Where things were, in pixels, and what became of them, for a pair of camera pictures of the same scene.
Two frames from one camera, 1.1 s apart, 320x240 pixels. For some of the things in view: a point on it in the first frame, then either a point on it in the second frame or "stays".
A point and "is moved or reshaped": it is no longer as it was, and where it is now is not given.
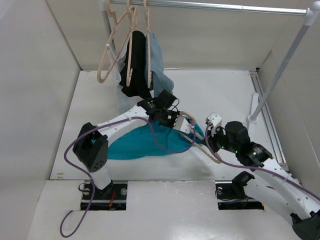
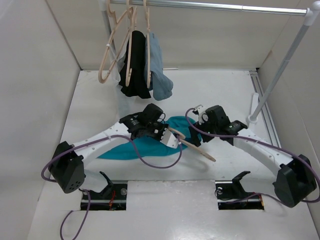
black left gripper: x=171 y=125 to x=162 y=126
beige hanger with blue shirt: x=149 y=65 stays
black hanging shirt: x=137 y=88 stays
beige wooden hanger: x=200 y=137 is moved or reshaped
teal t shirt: x=150 y=138 stays
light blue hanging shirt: x=161 y=82 stays
